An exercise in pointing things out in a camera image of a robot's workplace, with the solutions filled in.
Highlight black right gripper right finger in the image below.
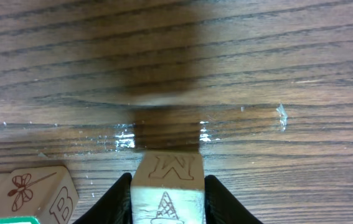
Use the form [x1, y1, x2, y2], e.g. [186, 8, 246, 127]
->
[204, 175, 263, 224]

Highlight green number 4 block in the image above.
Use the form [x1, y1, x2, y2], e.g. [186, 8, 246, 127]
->
[0, 165, 80, 224]

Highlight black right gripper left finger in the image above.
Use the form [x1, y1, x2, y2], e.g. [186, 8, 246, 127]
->
[73, 173, 133, 224]

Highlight blue-sided wooden block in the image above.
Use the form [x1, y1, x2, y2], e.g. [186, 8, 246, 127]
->
[130, 151, 205, 224]

